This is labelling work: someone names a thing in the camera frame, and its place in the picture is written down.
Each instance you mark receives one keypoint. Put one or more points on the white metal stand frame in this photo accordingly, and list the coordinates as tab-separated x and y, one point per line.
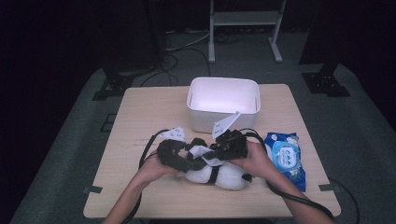
246	18

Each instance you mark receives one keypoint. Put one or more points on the blue wet wipes pack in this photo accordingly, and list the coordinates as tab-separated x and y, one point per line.
286	155

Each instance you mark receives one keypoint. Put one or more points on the person's left hand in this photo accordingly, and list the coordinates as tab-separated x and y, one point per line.
154	169

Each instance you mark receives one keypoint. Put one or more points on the grey tape strip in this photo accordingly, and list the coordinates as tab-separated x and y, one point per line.
92	189
328	187

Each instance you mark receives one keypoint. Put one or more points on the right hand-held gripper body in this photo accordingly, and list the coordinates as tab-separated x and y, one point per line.
235	146

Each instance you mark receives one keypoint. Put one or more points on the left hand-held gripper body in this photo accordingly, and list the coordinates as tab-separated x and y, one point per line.
168	155

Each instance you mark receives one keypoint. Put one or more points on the black stand base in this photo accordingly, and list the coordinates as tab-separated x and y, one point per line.
113	85
325	82

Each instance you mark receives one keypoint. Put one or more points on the panda plush toy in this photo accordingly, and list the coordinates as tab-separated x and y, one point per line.
230	179

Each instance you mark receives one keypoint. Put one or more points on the person's right hand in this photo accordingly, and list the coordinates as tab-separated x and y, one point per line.
257	161

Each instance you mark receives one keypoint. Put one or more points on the white plastic bin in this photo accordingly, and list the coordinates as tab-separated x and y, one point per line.
222	105

